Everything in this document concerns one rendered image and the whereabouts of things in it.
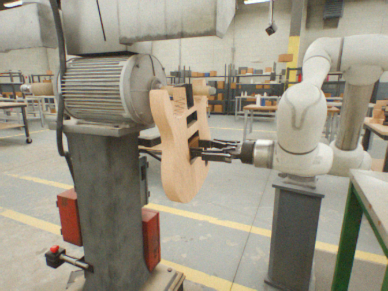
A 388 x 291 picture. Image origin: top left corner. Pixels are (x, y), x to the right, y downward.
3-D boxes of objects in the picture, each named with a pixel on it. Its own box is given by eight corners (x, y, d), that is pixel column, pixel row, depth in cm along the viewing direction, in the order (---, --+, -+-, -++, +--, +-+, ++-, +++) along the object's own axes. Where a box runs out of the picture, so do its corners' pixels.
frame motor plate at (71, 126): (48, 130, 97) (47, 120, 96) (93, 122, 118) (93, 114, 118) (119, 137, 83) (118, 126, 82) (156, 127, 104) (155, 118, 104)
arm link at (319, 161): (275, 152, 80) (276, 124, 71) (328, 157, 74) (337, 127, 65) (271, 178, 74) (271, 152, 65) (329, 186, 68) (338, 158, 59)
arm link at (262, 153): (274, 161, 79) (256, 159, 81) (276, 135, 75) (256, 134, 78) (271, 175, 71) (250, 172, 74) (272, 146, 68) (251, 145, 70)
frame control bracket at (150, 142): (144, 146, 106) (143, 138, 105) (165, 138, 123) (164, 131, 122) (150, 148, 104) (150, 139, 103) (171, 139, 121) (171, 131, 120)
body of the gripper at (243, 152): (252, 169, 74) (223, 165, 77) (256, 157, 81) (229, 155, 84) (252, 147, 71) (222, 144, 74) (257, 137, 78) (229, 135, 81)
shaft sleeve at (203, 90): (163, 84, 85) (165, 91, 88) (159, 89, 84) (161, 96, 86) (209, 84, 78) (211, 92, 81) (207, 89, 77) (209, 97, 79)
